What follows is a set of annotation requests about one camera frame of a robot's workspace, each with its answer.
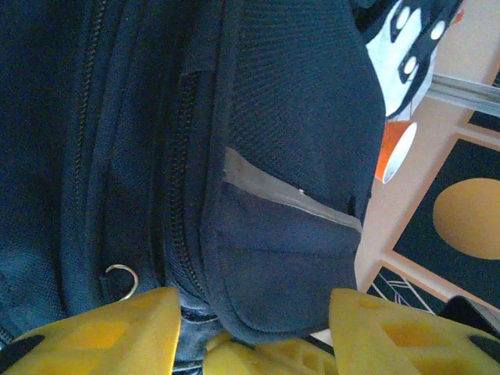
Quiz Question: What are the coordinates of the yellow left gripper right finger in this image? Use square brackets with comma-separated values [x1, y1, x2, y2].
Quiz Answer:
[327, 287, 500, 375]

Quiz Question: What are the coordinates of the aluminium frame post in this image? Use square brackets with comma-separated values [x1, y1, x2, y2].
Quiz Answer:
[427, 73, 500, 115]

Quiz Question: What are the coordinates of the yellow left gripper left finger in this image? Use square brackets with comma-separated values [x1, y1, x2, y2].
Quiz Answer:
[0, 287, 181, 375]

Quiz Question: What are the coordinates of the navy blue student backpack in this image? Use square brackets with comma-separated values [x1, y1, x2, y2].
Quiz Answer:
[0, 0, 466, 375]

